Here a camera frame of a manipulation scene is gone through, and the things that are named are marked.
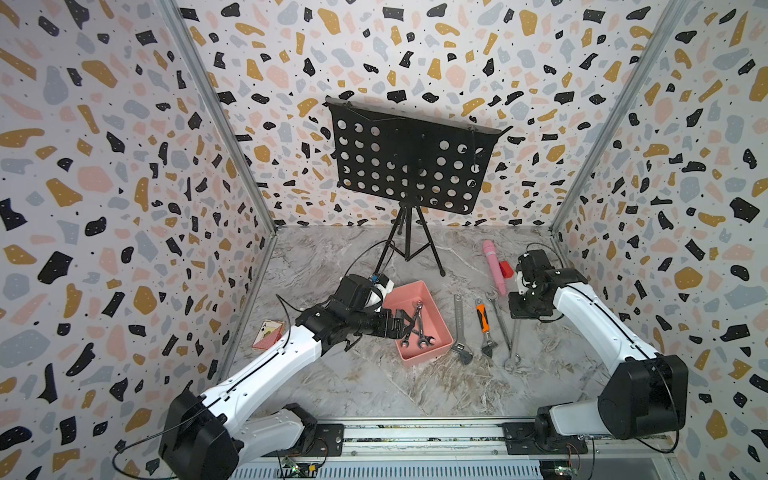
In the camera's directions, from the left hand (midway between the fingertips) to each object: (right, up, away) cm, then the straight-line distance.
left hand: (404, 322), depth 75 cm
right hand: (+32, +1, +10) cm, 34 cm away
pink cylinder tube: (+32, +18, +36) cm, 51 cm away
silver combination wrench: (+30, +3, +27) cm, 41 cm away
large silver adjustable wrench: (+17, -11, +15) cm, 25 cm away
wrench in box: (+1, -10, +15) cm, 18 cm away
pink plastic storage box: (+8, -8, +17) cm, 20 cm away
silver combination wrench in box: (+6, -9, +17) cm, 20 cm away
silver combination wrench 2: (+32, -15, +13) cm, 38 cm away
